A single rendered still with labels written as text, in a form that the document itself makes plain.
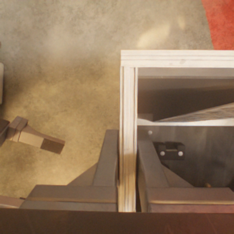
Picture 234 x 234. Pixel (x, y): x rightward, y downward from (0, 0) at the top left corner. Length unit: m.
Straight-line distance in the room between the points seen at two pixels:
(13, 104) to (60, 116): 0.33
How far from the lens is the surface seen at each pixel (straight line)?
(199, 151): 1.02
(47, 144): 0.34
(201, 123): 1.00
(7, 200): 0.25
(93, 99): 1.08
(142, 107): 0.89
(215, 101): 0.34
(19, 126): 0.34
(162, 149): 0.89
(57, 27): 1.23
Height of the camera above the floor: 1.06
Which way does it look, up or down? 84 degrees down
